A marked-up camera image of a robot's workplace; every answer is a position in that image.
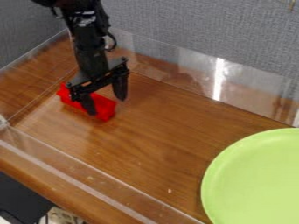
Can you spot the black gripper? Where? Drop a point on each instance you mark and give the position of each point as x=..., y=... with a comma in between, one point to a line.
x=98, y=72

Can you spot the red plastic block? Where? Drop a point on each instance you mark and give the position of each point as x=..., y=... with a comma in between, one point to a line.
x=105, y=106

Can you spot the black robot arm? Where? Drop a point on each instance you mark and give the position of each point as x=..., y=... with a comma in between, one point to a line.
x=93, y=40

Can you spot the green plate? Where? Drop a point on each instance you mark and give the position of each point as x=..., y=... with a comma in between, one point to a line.
x=250, y=186

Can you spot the white power strip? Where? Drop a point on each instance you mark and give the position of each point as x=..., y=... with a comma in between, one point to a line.
x=61, y=216

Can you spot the black box under table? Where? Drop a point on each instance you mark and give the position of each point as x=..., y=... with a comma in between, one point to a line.
x=20, y=201

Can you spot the clear acrylic barrier wall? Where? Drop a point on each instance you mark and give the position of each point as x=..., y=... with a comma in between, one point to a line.
x=131, y=170

